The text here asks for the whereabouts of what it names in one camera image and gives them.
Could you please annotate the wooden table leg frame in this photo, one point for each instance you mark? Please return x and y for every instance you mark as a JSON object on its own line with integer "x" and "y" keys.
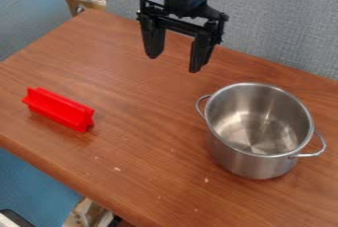
{"x": 89, "y": 214}

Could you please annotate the stainless steel pot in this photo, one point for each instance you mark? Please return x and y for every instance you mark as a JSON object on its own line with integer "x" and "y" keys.
{"x": 260, "y": 127}

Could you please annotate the red plastic block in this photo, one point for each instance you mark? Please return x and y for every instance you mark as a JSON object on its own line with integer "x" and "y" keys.
{"x": 59, "y": 109}

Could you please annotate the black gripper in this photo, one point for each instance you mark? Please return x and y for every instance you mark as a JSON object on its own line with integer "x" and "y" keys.
{"x": 190, "y": 17}

